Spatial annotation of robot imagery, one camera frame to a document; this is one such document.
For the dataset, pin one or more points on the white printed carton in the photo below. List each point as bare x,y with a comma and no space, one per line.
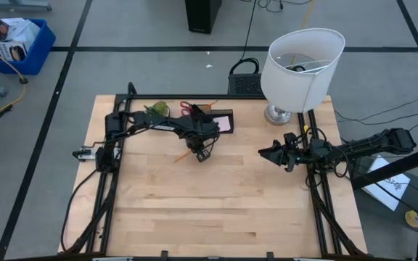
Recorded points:
9,50
16,29

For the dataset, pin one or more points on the blue plastic bin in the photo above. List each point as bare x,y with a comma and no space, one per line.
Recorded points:
36,54

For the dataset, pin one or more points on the white shade silver table lamp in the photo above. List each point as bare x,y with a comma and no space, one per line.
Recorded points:
303,87

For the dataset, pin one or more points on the orange pencil red eraser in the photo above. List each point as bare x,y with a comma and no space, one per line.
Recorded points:
210,105
181,156

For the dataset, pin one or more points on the black perforated metal box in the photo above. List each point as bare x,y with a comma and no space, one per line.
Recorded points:
245,84

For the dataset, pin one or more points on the pink sticky note pad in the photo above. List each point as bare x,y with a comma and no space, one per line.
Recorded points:
223,123

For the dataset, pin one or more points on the round yellow blue sticker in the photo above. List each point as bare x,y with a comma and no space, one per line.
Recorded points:
414,218

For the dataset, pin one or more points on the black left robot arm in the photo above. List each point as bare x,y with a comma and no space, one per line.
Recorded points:
151,123

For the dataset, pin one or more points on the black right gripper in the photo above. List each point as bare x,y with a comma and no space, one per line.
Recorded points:
303,152

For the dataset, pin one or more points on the white paper sheet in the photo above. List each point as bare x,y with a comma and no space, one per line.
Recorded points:
390,185

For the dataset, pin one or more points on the black aluminium table frame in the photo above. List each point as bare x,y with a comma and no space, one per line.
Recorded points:
194,96

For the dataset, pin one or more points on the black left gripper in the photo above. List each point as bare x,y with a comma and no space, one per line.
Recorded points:
201,132

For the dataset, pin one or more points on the black mesh desk organizer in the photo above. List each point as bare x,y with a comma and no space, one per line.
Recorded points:
229,121

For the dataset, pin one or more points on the black diagonal frame strut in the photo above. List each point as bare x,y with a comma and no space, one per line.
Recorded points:
394,168

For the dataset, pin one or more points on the potted plant black pot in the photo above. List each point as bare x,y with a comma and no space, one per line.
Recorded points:
157,108

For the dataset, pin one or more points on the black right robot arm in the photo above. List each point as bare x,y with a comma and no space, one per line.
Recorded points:
372,145

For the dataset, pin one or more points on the black tower box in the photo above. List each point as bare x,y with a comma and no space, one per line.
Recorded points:
201,14

